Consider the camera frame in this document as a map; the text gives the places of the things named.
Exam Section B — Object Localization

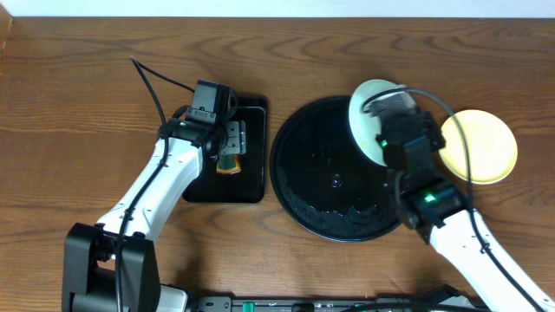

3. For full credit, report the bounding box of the yellow plate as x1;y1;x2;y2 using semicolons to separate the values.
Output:
440;109;518;185

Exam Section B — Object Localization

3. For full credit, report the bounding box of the light blue plate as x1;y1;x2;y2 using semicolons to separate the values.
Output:
348;79;418;166

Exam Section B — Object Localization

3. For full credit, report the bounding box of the orange and green sponge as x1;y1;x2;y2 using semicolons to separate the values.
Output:
216;154;241;174

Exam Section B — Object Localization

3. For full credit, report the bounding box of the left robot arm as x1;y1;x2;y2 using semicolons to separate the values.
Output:
62;108;246;311

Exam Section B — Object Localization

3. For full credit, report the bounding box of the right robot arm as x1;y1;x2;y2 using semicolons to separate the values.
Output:
365;109;554;311

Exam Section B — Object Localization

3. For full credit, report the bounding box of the black rectangular tray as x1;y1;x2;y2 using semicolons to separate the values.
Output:
182;97;267;204

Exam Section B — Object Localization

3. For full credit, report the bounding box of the black round tray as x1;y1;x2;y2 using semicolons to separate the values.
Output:
270;96;401;242

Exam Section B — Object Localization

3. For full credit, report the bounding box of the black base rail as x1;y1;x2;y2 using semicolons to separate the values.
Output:
185;296;482;312

